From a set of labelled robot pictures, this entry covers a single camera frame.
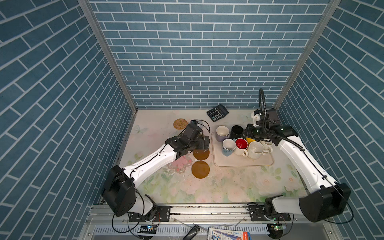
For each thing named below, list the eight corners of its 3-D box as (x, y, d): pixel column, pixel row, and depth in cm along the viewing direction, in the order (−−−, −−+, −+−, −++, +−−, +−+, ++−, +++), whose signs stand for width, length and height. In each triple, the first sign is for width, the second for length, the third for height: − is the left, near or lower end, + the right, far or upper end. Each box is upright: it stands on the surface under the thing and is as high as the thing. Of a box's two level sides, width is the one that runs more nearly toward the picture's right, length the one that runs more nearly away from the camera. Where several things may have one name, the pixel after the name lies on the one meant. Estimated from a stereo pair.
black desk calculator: (214, 122, 114) (214, 120, 112) (205, 113, 120) (205, 111, 118) (228, 113, 120) (229, 111, 118) (220, 106, 126) (220, 104, 124)
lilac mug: (215, 142, 103) (217, 135, 96) (215, 132, 108) (216, 125, 102) (227, 142, 103) (229, 135, 96) (226, 132, 108) (228, 125, 102)
